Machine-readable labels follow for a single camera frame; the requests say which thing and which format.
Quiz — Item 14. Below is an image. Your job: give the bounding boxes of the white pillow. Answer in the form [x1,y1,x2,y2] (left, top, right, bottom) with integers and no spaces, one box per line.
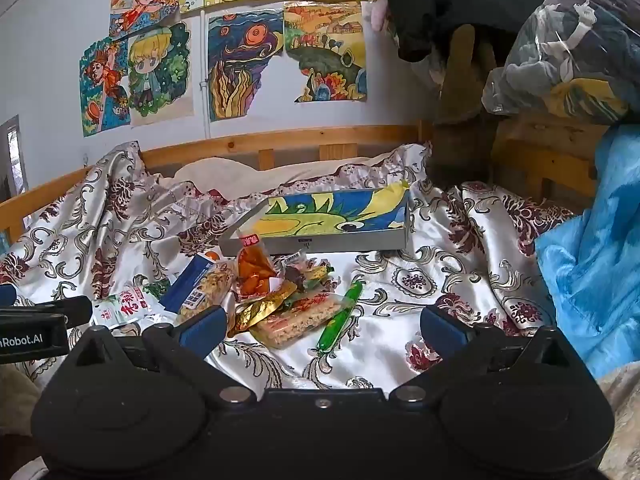
[175,152,403,195]

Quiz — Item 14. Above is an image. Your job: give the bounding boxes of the gold foil snack packet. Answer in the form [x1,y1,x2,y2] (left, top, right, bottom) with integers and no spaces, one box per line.
[227,280,298,339]

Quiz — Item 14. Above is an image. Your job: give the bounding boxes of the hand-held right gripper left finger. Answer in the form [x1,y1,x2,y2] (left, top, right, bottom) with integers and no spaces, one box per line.
[67,304,257,411]

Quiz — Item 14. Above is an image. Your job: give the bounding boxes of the grey box with painted lining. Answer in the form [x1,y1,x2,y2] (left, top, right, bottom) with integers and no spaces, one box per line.
[218,183,412,257]

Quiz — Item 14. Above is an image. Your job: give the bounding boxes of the white wall pipe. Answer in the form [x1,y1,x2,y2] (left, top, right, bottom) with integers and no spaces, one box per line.
[199,10,211,141]

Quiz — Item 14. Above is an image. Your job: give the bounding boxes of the blue nut snack packet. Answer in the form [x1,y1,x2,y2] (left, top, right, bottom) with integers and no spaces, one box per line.
[159,252,236,325]

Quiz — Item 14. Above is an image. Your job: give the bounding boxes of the blond child wall drawing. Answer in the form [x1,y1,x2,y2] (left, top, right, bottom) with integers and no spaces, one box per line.
[127,20,195,128]

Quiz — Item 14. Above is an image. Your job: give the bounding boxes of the clear plastic bag of clothes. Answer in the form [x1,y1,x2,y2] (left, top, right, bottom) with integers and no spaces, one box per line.
[481,0,640,127]

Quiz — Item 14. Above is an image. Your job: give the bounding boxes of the wooden bed frame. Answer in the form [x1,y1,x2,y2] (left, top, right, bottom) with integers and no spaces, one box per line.
[0,110,621,241]

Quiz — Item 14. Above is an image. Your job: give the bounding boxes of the red-haired girl wall drawing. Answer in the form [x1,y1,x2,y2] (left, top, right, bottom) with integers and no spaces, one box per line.
[109,0,182,38]

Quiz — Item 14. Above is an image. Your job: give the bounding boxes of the orange landscape wall drawing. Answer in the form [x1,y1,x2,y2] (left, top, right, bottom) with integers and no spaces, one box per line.
[282,0,368,104]

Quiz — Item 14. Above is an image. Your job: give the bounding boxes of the olive brown trousers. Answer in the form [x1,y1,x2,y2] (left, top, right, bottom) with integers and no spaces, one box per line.
[429,24,502,192]

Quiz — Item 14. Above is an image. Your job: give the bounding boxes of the printed satin blanket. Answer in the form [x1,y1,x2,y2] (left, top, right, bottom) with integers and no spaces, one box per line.
[0,140,583,396]

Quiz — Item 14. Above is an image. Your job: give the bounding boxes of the small white barcode packet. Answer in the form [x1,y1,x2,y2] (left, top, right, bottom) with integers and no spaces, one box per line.
[277,251,308,273]

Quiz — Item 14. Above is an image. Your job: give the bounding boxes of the blue swirl seaweed wall drawing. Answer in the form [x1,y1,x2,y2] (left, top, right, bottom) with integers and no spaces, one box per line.
[206,7,286,123]

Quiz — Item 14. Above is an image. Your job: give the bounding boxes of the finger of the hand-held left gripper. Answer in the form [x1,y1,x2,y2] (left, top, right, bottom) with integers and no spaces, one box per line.
[0,296,94,330]

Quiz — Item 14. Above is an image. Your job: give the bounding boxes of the beige fleece cloth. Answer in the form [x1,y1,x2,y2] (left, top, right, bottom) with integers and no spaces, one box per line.
[0,366,50,476]
[597,362,640,480]

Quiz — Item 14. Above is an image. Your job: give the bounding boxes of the black garment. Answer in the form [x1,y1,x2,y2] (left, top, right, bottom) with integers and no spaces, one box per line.
[380,0,551,64]

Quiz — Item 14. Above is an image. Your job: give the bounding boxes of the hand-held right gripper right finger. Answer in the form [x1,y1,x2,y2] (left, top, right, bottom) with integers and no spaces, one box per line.
[391,304,576,409]

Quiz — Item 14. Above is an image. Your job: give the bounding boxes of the clear cracker packet red print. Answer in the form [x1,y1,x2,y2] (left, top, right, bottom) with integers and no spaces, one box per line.
[250,292,352,351]

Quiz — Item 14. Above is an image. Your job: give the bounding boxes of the grey door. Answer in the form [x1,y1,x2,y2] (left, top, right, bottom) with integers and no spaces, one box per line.
[0,115,29,202]

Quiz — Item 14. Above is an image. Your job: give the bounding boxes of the white-green snack packet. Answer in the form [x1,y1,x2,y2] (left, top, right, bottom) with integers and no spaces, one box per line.
[92,282,168,330]

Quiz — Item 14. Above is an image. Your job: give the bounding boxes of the yellow-green snack packet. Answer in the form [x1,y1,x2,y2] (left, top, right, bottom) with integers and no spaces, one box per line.
[298,257,335,293]

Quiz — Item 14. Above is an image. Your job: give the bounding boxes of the girl on blue wall drawing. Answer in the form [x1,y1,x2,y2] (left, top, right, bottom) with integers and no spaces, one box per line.
[79,35,132,138]

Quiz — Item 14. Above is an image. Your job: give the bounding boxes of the green sausage stick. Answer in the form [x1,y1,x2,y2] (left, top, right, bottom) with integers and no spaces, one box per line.
[317,281,365,357]

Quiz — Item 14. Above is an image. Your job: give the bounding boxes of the orange-red clear snack packet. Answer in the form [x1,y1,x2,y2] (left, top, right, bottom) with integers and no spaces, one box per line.
[235,230,279,302]

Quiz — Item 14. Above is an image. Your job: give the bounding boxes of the blue cloth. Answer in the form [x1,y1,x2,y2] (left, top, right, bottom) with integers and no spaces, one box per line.
[534,125,640,382]

